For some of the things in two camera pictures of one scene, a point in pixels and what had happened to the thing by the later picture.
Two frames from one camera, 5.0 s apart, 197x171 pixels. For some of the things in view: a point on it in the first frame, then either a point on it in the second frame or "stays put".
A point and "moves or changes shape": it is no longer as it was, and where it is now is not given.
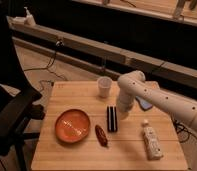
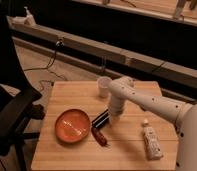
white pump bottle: (29, 20) stays put
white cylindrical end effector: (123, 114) to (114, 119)
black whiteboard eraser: (112, 118) moves or changes shape
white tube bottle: (152, 144) stays put
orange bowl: (72, 125) stays put
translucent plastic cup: (104, 86) stays put
